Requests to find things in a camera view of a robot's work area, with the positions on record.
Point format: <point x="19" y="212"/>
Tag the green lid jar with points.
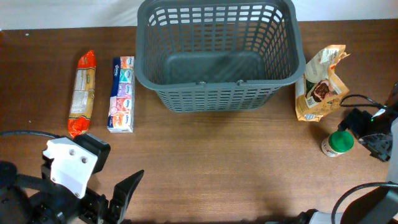
<point x="337" y="143"/>

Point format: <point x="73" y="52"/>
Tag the orange noodle packet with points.
<point x="79" y="118"/>

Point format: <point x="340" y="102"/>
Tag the colourful tissue multipack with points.
<point x="122" y="99"/>

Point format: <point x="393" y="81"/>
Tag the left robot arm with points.
<point x="20" y="196"/>

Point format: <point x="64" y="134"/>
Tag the orange snack bag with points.
<point x="319" y="91"/>

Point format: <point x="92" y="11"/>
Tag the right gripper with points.
<point x="381" y="150"/>

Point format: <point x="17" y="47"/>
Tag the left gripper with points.
<point x="99" y="210"/>

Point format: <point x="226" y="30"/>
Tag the grey plastic basket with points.
<point x="222" y="55"/>

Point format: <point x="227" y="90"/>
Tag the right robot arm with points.
<point x="374" y="202"/>

